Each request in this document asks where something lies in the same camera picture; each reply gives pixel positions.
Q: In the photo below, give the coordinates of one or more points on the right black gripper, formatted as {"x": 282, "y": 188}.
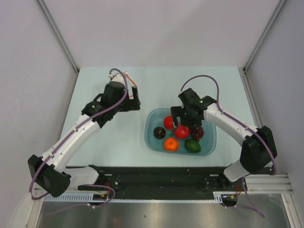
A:
{"x": 177, "y": 111}

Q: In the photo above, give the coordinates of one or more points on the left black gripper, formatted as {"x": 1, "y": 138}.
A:
{"x": 130, "y": 104}

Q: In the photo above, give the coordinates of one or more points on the clear zip top bag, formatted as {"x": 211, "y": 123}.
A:
{"x": 132, "y": 83}

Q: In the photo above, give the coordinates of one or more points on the red fake apple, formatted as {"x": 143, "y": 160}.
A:
{"x": 181, "y": 132}

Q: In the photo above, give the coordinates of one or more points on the red orange fake peach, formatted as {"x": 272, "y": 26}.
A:
{"x": 168, "y": 122}

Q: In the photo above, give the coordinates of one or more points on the purple fake grape bunch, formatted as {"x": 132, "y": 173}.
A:
{"x": 197, "y": 133}

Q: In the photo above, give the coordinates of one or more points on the dark purple fake plum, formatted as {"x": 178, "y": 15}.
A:
{"x": 159, "y": 132}

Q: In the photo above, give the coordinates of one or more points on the green fake avocado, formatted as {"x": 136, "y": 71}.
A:
{"x": 192, "y": 146}

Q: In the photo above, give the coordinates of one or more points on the orange fake orange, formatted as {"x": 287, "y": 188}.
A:
{"x": 171, "y": 144}

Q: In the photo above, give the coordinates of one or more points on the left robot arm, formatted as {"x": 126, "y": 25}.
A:
{"x": 49, "y": 170}

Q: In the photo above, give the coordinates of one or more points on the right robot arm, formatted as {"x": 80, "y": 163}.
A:
{"x": 257, "y": 144}

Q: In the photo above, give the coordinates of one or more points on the teal plastic bin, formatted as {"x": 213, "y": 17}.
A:
{"x": 155, "y": 119}

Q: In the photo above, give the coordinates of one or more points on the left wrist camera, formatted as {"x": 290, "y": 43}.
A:
{"x": 117, "y": 78}

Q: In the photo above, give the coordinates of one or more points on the right aluminium frame post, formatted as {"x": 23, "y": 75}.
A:
{"x": 265, "y": 33}

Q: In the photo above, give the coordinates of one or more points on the aluminium frame post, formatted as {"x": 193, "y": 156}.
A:
{"x": 265, "y": 33}
{"x": 57, "y": 34}

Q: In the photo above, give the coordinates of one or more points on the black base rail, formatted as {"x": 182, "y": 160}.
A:
{"x": 164, "y": 183}

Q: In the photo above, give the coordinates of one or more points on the left aluminium frame post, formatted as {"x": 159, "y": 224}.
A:
{"x": 57, "y": 34}

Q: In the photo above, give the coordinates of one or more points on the aluminium side rail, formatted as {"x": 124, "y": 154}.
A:
{"x": 263, "y": 184}

